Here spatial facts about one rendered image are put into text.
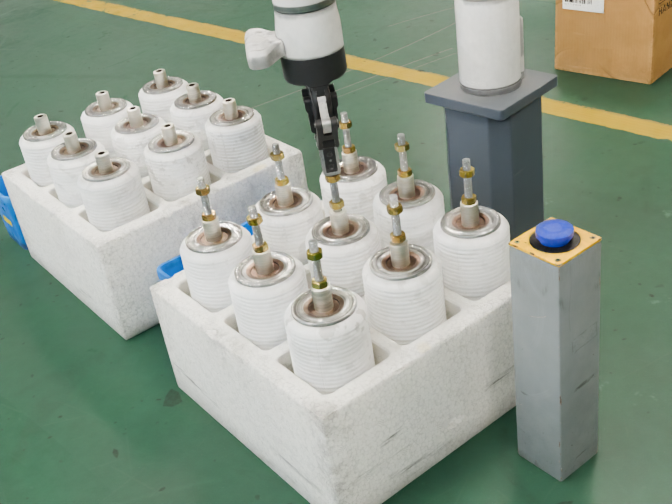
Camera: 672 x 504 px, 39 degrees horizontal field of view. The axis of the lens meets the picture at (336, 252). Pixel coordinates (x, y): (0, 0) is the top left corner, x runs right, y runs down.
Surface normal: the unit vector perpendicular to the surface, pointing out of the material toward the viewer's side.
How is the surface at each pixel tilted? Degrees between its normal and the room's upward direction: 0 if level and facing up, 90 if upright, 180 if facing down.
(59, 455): 0
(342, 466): 90
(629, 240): 0
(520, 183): 90
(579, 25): 89
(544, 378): 90
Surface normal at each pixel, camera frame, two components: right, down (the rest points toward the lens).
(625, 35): -0.67, 0.47
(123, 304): 0.62, 0.34
